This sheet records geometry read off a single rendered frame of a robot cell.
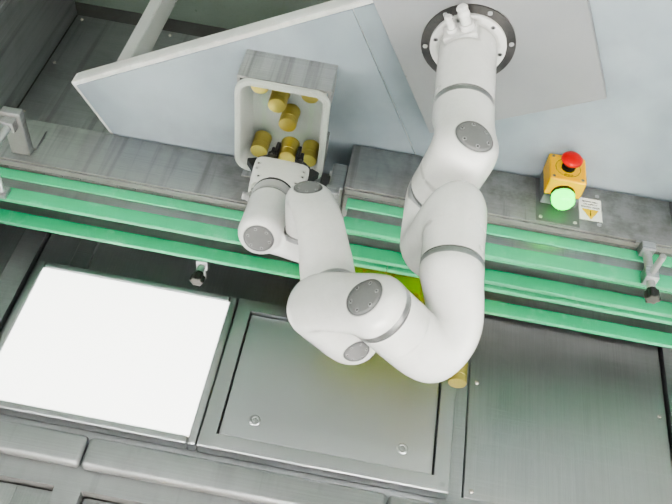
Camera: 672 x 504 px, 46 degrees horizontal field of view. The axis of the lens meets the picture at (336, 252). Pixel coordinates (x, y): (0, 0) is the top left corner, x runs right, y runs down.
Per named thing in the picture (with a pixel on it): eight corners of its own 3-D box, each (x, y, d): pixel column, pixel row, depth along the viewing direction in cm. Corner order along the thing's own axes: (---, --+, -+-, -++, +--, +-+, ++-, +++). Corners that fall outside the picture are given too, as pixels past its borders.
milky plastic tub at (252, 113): (244, 139, 162) (234, 168, 156) (245, 49, 145) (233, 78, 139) (328, 154, 161) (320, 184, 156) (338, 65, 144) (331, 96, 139)
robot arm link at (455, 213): (499, 257, 101) (449, 317, 114) (503, 127, 116) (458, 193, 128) (430, 236, 100) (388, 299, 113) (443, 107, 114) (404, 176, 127)
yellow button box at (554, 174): (538, 176, 157) (539, 202, 153) (550, 148, 152) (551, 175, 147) (573, 182, 157) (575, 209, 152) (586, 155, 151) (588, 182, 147)
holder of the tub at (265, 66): (245, 156, 166) (237, 182, 161) (246, 48, 145) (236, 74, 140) (325, 171, 166) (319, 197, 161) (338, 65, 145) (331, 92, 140)
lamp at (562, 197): (547, 199, 152) (547, 211, 150) (554, 183, 148) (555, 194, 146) (570, 203, 151) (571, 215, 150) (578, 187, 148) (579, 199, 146)
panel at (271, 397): (41, 267, 169) (-31, 408, 147) (38, 259, 167) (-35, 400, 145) (457, 346, 167) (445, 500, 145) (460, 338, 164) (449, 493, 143)
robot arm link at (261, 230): (328, 226, 124) (327, 275, 130) (336, 192, 133) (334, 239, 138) (234, 218, 125) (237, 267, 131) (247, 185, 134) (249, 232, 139)
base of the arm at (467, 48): (416, 6, 127) (407, 68, 118) (494, -12, 122) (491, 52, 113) (440, 79, 138) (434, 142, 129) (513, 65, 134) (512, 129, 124)
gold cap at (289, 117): (283, 101, 151) (278, 116, 148) (301, 105, 151) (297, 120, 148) (281, 115, 153) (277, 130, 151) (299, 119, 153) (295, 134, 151)
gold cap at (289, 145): (282, 134, 151) (278, 149, 149) (300, 138, 151) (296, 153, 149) (281, 147, 154) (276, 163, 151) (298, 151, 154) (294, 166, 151)
